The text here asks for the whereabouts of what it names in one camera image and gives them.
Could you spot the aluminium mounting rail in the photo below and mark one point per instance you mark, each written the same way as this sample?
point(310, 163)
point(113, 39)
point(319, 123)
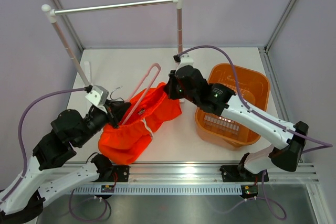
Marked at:
point(208, 173)

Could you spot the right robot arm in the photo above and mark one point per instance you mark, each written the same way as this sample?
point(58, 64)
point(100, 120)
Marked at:
point(286, 139)

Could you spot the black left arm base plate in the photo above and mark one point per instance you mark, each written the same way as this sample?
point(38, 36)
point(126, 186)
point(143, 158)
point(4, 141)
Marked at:
point(120, 173)

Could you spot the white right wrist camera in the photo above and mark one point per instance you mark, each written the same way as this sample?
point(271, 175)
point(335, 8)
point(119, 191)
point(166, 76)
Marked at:
point(182, 61)

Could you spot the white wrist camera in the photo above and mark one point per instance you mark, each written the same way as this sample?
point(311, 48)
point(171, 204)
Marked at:
point(97, 96)
point(182, 61)

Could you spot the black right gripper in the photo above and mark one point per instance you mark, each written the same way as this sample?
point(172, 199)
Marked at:
point(170, 87)

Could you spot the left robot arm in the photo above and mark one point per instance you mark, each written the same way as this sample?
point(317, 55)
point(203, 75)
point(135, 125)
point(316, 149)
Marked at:
point(32, 192)

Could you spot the white slotted cable duct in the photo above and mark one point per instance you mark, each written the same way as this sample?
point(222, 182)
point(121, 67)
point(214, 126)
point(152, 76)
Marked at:
point(158, 190)

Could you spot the orange plastic laundry basket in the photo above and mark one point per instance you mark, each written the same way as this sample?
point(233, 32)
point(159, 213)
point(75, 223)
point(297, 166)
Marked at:
point(255, 89)

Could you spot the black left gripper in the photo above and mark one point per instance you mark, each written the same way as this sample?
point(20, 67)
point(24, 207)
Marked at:
point(115, 109)

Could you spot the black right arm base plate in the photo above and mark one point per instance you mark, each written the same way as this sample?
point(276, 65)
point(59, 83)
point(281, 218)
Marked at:
point(232, 173)

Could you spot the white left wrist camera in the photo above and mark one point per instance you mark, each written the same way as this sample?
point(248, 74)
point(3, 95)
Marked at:
point(97, 96)

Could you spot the white metal clothes rack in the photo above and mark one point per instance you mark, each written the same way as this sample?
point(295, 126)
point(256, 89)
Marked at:
point(151, 23)

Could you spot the orange shorts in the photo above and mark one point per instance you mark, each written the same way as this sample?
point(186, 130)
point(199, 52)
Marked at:
point(126, 143)

